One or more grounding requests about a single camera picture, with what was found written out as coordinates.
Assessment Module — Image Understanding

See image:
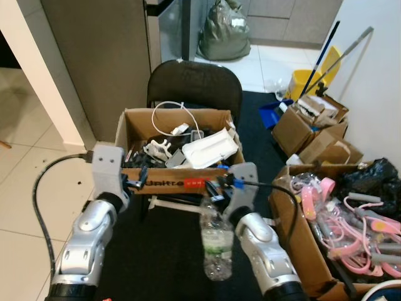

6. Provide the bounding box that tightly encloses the clear plastic water bottle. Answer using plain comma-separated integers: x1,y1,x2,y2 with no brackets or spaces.
199,196,236,281

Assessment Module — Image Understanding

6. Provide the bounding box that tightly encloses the grey green rubbish bag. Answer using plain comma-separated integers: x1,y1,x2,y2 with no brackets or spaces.
199,0,251,61

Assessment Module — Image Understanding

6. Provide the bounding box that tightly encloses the white rimmed rubbish bin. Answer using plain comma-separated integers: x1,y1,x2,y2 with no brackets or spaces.
357,280,401,301

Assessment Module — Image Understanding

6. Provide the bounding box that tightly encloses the printed cardboard box of parts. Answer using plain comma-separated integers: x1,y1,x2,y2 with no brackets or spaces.
115,108,245,195

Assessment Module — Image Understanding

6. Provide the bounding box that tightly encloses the white flat bar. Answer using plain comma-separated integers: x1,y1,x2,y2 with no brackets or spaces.
150,196,276,223

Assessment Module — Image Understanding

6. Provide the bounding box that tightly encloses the white foam tray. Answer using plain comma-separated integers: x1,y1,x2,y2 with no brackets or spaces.
182,129,239,170

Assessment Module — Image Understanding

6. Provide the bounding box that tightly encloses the black floor mat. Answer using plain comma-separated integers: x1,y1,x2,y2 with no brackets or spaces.
94,91,352,301

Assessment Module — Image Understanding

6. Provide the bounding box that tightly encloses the large cardboard box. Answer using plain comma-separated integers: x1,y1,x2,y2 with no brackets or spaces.
268,162,401,300

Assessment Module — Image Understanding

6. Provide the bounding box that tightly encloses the small open cardboard box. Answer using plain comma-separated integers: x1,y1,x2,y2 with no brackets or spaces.
271,94,350,157

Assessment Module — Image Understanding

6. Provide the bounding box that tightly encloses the blue dustpan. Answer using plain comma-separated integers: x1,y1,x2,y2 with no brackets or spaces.
259,100,292,129

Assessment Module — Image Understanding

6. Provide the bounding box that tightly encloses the black mesh chair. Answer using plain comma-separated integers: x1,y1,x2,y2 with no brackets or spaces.
146,60,244,126

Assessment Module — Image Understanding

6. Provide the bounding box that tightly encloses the folded brown cardboard box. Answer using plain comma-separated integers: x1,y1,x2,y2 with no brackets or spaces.
299,122,364,165

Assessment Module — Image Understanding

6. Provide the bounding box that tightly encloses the grey cabinet panel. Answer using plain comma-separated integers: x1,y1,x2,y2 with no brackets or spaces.
41,0,152,144

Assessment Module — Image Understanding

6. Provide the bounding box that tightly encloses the yellow mop bucket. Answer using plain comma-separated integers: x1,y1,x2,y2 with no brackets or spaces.
287,45,343,101

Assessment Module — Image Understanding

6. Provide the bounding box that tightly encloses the pink plastic hanger bundle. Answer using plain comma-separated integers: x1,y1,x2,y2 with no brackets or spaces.
291,176,401,280

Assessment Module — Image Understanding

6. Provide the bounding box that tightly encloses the black plastic bag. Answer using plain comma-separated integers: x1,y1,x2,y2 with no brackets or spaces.
338,158,401,220

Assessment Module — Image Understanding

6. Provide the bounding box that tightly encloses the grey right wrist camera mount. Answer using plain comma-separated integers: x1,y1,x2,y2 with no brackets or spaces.
227,162,259,217

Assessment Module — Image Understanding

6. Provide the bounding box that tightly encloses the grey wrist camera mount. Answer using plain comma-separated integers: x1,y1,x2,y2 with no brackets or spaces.
91,144,130,200
227,162,259,217

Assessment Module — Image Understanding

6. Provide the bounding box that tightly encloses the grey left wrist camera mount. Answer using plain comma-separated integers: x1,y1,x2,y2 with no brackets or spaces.
91,144,130,200

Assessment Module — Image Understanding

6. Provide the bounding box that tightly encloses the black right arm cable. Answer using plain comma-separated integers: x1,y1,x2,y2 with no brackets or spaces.
238,180,300,251

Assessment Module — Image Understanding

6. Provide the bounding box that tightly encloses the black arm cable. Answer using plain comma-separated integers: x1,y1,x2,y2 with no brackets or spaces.
33,150,95,283
238,180,300,251

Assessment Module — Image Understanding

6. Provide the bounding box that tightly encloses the white looped cable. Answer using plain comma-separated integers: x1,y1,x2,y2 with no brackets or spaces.
152,102,202,135

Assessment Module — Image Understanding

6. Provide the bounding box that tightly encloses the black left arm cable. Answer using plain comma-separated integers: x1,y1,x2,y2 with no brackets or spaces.
33,150,95,283

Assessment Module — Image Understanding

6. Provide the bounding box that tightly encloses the dark blue mop handle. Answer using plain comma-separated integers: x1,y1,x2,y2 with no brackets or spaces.
299,21,341,98

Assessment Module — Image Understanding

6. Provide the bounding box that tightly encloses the silver mop handle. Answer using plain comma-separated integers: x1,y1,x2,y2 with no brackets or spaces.
313,26,375,95

